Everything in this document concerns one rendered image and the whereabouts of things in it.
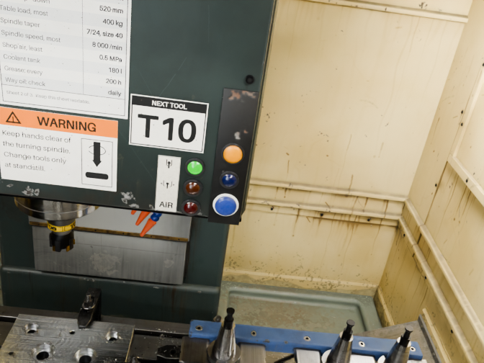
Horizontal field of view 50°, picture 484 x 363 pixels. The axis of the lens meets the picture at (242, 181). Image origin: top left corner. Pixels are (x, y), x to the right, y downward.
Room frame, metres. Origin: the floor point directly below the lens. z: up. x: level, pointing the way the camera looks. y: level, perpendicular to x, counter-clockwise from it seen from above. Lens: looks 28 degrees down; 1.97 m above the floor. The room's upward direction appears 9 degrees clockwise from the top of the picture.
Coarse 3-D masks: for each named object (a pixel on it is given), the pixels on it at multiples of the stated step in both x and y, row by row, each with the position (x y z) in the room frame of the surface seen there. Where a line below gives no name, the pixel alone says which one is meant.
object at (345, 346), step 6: (336, 342) 0.72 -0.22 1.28; (342, 342) 0.71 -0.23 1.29; (348, 342) 0.71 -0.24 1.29; (336, 348) 0.72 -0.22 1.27; (342, 348) 0.71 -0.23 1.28; (348, 348) 0.71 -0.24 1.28; (330, 354) 0.72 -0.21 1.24; (336, 354) 0.71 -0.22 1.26; (342, 354) 0.71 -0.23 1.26; (348, 354) 0.71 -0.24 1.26; (330, 360) 0.72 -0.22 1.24; (336, 360) 0.71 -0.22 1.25; (342, 360) 0.71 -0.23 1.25; (348, 360) 0.71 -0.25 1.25
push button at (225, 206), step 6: (222, 198) 0.62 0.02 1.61; (228, 198) 0.62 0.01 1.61; (216, 204) 0.61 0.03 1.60; (222, 204) 0.61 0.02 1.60; (228, 204) 0.62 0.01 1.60; (234, 204) 0.62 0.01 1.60; (216, 210) 0.62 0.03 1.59; (222, 210) 0.61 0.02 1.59; (228, 210) 0.62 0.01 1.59; (234, 210) 0.62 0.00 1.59
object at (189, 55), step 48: (144, 0) 0.61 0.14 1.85; (192, 0) 0.62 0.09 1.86; (240, 0) 0.62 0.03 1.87; (144, 48) 0.62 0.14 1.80; (192, 48) 0.62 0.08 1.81; (240, 48) 0.62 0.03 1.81; (192, 96) 0.62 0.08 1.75; (0, 192) 0.60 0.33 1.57; (48, 192) 0.61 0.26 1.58; (96, 192) 0.61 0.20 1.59; (144, 192) 0.62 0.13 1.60
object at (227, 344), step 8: (224, 328) 0.70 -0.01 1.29; (232, 328) 0.70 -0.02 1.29; (224, 336) 0.69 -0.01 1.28; (232, 336) 0.70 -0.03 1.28; (216, 344) 0.70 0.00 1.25; (224, 344) 0.69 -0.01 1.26; (232, 344) 0.70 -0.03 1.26; (216, 352) 0.69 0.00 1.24; (224, 352) 0.69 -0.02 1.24; (232, 352) 0.69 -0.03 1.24
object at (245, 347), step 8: (240, 344) 0.74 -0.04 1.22; (248, 344) 0.74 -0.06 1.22; (256, 344) 0.75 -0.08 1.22; (248, 352) 0.72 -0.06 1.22; (256, 352) 0.73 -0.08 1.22; (264, 352) 0.73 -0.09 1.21; (240, 360) 0.70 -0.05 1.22; (248, 360) 0.70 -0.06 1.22; (256, 360) 0.71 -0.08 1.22; (264, 360) 0.71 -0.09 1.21
